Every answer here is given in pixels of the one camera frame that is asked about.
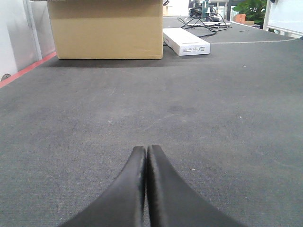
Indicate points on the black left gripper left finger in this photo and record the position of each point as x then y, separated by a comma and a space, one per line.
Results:
122, 203

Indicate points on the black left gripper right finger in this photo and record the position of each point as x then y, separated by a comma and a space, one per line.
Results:
172, 203

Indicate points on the long white carton box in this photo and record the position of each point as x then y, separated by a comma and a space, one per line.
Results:
184, 43

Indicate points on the large brown cardboard box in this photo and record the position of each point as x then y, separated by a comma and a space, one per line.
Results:
107, 29

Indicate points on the green potted plant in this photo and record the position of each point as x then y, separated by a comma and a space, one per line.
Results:
253, 9

